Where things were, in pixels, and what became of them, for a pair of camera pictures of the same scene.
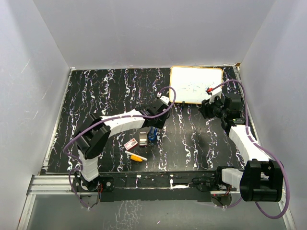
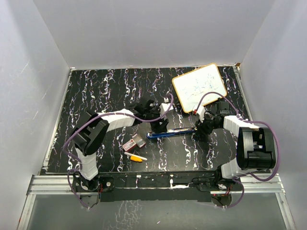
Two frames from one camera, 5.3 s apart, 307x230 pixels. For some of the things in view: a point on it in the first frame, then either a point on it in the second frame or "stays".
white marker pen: [135, 155] stays
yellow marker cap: [136, 158] stays
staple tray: [143, 138] -> [138, 140]
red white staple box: [131, 144] stays
